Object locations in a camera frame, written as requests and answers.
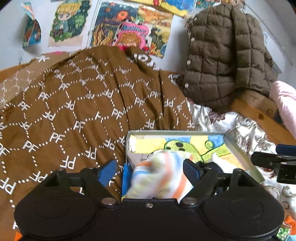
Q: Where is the striped colourful sock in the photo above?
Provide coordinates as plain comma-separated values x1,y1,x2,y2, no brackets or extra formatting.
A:
123,150,194,201

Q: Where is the white floral satin sheet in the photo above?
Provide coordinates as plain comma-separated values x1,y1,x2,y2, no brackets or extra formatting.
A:
186,90,295,220

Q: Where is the orange patterned mat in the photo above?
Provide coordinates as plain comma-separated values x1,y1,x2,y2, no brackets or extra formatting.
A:
14,215,296,241

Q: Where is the pink folded blanket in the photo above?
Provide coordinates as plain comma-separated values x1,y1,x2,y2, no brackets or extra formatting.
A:
269,80,296,138

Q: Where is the grey tray with painting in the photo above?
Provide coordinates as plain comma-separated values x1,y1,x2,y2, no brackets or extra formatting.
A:
121,129,265,201

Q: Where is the green bead bag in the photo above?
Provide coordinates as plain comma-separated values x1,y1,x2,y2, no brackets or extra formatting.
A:
276,225,292,241

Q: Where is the brown PF patterned quilt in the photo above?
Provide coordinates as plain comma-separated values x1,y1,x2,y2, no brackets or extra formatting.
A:
1,46,195,240

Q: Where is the brown quilted puffer jacket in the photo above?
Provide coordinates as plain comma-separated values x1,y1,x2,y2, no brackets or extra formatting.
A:
181,4,277,113

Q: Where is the pink comic girl poster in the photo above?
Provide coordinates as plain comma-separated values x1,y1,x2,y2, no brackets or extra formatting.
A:
112,20,153,52

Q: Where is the curled paper drawing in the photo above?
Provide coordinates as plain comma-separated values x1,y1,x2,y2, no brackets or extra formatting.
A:
21,1,41,48

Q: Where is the yellow monster painting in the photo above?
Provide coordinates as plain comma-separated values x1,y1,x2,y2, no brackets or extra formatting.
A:
136,4,173,58

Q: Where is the blond boy drawing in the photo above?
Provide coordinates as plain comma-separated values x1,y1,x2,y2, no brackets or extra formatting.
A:
48,1,92,47

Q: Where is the blue orange swirl painting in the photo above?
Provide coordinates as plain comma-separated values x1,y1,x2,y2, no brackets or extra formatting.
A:
88,1,138,47

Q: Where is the pink jellyfish painting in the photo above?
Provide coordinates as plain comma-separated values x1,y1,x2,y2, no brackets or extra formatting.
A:
160,0,196,18

